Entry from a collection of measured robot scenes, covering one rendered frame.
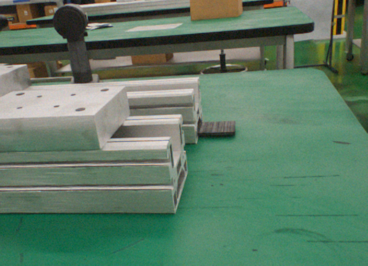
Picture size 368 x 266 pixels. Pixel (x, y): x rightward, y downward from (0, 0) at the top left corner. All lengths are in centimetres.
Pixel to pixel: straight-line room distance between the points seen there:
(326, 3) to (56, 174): 372
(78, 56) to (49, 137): 38
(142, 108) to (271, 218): 28
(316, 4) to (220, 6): 171
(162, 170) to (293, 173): 18
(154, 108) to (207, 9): 190
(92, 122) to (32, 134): 7
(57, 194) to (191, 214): 16
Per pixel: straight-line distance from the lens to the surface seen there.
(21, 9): 1195
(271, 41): 197
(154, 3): 391
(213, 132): 61
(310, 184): 48
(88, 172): 43
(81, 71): 79
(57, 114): 42
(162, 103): 58
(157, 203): 43
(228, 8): 244
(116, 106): 46
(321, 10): 404
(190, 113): 58
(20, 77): 75
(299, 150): 57
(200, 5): 247
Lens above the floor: 102
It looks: 21 degrees down
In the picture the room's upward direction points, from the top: 6 degrees counter-clockwise
